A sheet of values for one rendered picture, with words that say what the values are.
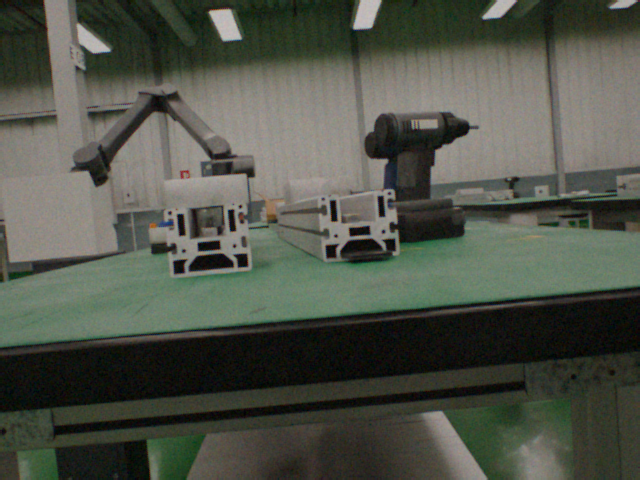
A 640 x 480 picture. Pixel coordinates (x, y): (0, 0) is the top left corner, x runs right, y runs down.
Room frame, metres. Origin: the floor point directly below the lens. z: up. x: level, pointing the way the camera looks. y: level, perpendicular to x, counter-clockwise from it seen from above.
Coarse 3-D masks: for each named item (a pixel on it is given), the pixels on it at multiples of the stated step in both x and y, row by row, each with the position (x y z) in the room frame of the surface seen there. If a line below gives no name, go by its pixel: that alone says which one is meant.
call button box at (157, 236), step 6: (150, 228) 1.33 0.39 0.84; (156, 228) 1.33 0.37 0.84; (162, 228) 1.33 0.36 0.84; (150, 234) 1.32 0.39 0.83; (156, 234) 1.32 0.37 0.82; (162, 234) 1.33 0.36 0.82; (150, 240) 1.32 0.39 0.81; (156, 240) 1.32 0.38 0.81; (162, 240) 1.33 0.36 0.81; (150, 246) 1.32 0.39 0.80; (156, 246) 1.32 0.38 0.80; (162, 246) 1.33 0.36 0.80; (168, 246) 1.33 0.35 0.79; (174, 246) 1.33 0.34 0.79; (156, 252) 1.32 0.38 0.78; (162, 252) 1.33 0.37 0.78; (168, 252) 1.33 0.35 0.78
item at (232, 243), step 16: (224, 208) 0.71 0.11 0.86; (240, 208) 1.06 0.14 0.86; (176, 224) 0.71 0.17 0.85; (192, 224) 0.77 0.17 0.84; (240, 224) 0.72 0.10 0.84; (176, 240) 0.71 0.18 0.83; (192, 240) 0.71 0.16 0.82; (208, 240) 0.71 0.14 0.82; (224, 240) 0.71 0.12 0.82; (240, 240) 0.72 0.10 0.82; (176, 256) 0.71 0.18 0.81; (192, 256) 0.71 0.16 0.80; (208, 256) 0.99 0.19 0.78; (224, 256) 0.96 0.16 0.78; (240, 256) 0.93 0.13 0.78; (176, 272) 0.73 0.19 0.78; (192, 272) 0.71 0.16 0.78; (208, 272) 0.71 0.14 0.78; (224, 272) 0.71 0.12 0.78
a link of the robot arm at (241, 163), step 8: (216, 144) 1.72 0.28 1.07; (224, 144) 1.72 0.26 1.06; (216, 152) 1.69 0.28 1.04; (224, 152) 1.69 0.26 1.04; (216, 160) 1.71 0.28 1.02; (240, 160) 1.68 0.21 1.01; (248, 160) 1.68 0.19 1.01; (240, 168) 1.67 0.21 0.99; (248, 168) 1.67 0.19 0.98; (248, 176) 1.68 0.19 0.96
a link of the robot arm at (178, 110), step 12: (168, 84) 1.95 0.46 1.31; (168, 96) 1.91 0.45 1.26; (180, 96) 1.94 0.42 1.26; (168, 108) 1.93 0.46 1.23; (180, 108) 1.90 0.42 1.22; (180, 120) 1.87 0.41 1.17; (192, 120) 1.84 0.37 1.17; (192, 132) 1.82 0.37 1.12; (204, 132) 1.79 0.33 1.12; (204, 144) 1.76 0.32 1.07; (228, 144) 1.73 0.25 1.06
